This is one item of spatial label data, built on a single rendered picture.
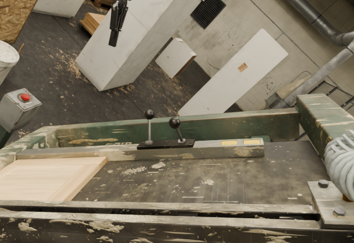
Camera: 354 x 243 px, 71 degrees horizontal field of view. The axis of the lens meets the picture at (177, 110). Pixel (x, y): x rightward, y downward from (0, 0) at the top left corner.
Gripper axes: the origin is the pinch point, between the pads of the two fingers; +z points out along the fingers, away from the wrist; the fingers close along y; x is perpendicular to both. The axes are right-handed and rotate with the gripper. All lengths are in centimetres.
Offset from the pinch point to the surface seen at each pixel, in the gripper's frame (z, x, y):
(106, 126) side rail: 38.3, -8.1, -7.0
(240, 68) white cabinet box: 45, -94, 321
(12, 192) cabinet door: 45, 1, -51
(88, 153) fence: 36.4, -12.1, -31.3
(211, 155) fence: 18, -53, -33
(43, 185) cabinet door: 41, -7, -48
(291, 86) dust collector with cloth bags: 74, -242, 504
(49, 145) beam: 56, 15, -12
